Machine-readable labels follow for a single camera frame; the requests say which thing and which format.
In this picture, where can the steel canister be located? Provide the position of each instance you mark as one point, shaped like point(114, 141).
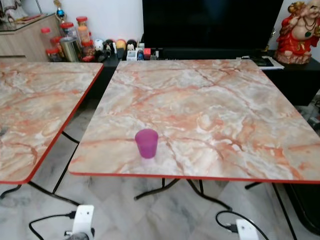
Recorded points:
point(70, 50)

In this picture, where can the wide red-lidded clear jar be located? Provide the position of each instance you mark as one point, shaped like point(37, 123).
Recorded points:
point(67, 29)

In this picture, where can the black low furniture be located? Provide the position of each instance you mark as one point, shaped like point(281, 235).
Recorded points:
point(305, 205)

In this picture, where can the tall red-lidded snack jar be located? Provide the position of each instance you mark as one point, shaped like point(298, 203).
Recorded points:
point(82, 30)

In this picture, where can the blue hanging ornament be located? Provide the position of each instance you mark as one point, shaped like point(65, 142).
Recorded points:
point(59, 11)

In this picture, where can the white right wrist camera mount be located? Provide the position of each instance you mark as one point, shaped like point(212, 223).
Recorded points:
point(246, 231)

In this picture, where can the white papers with black pad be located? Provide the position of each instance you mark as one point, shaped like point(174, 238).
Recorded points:
point(265, 62)

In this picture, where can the yellow round figurine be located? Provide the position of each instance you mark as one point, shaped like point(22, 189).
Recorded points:
point(120, 45)

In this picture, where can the small red box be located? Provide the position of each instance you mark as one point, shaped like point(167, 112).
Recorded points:
point(147, 53)

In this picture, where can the low red-lidded jar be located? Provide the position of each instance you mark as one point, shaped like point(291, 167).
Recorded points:
point(53, 54)

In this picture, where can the red laughing Buddha statue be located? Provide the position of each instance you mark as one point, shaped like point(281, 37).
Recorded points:
point(297, 40)

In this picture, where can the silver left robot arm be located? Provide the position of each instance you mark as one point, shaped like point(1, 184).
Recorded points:
point(79, 236)

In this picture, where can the white panda figurine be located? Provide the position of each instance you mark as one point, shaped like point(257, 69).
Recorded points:
point(98, 45)

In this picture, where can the black television screen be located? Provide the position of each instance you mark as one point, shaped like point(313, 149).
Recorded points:
point(212, 22)

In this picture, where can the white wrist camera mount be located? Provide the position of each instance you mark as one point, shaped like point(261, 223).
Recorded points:
point(246, 231)
point(83, 220)

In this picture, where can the small red-lidded clear jar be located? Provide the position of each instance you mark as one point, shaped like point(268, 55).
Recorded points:
point(46, 36)

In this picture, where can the light wooden cabinet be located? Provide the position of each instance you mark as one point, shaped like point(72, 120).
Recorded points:
point(22, 42)

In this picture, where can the black metal table legs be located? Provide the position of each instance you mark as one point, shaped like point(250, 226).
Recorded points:
point(47, 194)
point(160, 189)

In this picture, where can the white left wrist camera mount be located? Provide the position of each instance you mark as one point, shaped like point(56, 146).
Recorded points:
point(83, 220)

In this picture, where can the purple plastic cup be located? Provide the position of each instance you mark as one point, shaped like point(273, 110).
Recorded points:
point(146, 144)

